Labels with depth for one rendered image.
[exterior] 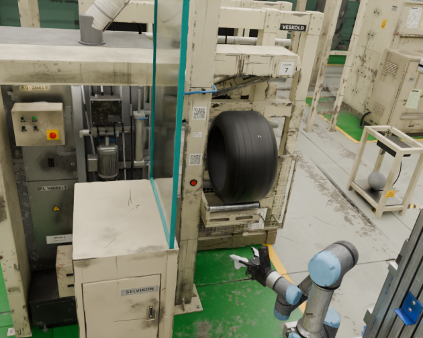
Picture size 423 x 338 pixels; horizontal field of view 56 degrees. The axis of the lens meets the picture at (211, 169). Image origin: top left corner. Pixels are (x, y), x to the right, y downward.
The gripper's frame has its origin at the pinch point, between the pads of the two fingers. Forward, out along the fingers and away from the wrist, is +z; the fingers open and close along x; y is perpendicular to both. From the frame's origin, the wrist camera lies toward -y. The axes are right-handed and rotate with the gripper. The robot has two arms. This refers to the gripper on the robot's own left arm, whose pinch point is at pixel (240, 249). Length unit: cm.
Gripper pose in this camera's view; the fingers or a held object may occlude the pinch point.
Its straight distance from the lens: 195.9
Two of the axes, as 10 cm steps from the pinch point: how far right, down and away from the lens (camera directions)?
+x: 7.3, -1.3, 6.7
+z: -6.6, -4.1, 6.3
